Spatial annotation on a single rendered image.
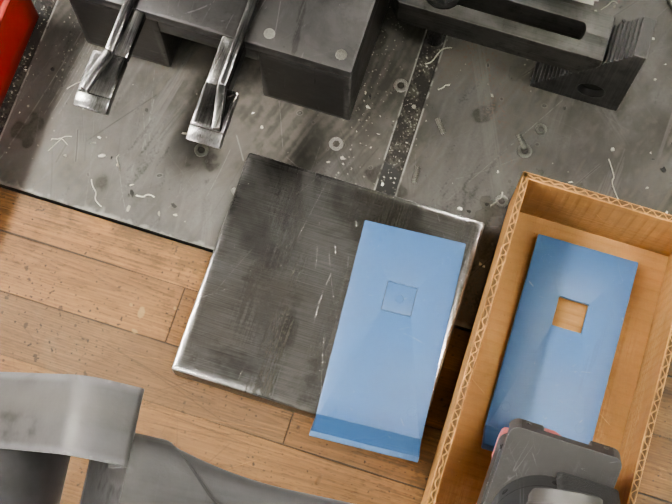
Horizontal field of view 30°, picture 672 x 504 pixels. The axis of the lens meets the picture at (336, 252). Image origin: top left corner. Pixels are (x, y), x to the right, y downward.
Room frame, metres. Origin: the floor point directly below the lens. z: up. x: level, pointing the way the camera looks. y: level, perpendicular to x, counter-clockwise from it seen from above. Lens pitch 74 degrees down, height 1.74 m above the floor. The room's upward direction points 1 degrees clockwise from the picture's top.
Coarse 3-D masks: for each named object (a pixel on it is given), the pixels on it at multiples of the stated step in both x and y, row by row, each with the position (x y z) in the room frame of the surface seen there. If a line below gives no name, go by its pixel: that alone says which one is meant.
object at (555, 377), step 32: (544, 256) 0.23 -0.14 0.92; (576, 256) 0.23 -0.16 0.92; (608, 256) 0.23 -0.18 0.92; (544, 288) 0.21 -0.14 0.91; (576, 288) 0.21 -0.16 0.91; (608, 288) 0.21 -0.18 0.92; (544, 320) 0.19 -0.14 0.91; (608, 320) 0.19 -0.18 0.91; (512, 352) 0.17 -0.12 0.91; (544, 352) 0.17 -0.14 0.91; (576, 352) 0.17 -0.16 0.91; (608, 352) 0.17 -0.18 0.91; (512, 384) 0.14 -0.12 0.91; (544, 384) 0.14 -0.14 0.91; (576, 384) 0.14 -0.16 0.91; (512, 416) 0.12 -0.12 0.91; (544, 416) 0.12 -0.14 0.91; (576, 416) 0.12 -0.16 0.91
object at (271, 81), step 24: (72, 0) 0.39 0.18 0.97; (384, 0) 0.41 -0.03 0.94; (96, 24) 0.39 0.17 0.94; (144, 24) 0.38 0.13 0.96; (144, 48) 0.38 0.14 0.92; (168, 48) 0.38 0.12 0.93; (264, 72) 0.35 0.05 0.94; (288, 72) 0.35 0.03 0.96; (312, 72) 0.34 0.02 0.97; (360, 72) 0.36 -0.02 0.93; (288, 96) 0.35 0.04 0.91; (312, 96) 0.34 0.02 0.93; (336, 96) 0.34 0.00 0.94
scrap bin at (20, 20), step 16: (0, 0) 0.41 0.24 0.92; (16, 0) 0.40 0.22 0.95; (0, 16) 0.38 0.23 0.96; (16, 16) 0.39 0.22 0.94; (32, 16) 0.41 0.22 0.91; (0, 32) 0.37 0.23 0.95; (16, 32) 0.39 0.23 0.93; (0, 48) 0.37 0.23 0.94; (16, 48) 0.38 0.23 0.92; (0, 64) 0.36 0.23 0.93; (16, 64) 0.37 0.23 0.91; (0, 80) 0.35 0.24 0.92; (0, 96) 0.34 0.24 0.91
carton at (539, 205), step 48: (528, 192) 0.27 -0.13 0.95; (576, 192) 0.26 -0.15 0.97; (528, 240) 0.25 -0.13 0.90; (576, 240) 0.25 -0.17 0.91; (624, 240) 0.25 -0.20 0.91; (480, 336) 0.16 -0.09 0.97; (624, 336) 0.18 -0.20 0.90; (480, 384) 0.14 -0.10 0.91; (624, 384) 0.15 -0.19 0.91; (480, 432) 0.11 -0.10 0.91; (624, 432) 0.11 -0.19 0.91; (432, 480) 0.07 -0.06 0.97; (480, 480) 0.08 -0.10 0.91; (624, 480) 0.08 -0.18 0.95
